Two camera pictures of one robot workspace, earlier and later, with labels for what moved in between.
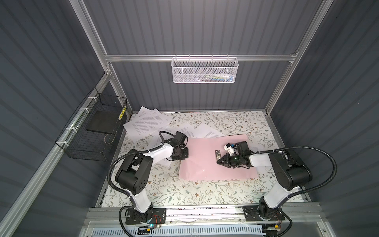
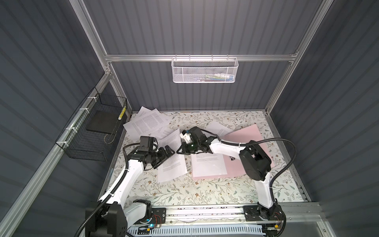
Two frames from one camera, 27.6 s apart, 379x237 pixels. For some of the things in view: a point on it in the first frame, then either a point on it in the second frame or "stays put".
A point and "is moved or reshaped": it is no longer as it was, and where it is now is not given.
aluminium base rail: [207, 214] stays put
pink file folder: [201, 164] is moved or reshaped
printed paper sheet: [255, 147] is moved or reshaped
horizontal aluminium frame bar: [293, 56] stays put
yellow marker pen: [121, 115] stays put
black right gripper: [226, 157] -> [184, 146]
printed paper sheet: [146, 124] stays put
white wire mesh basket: [204, 70] stays put
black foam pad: [105, 121] stays put
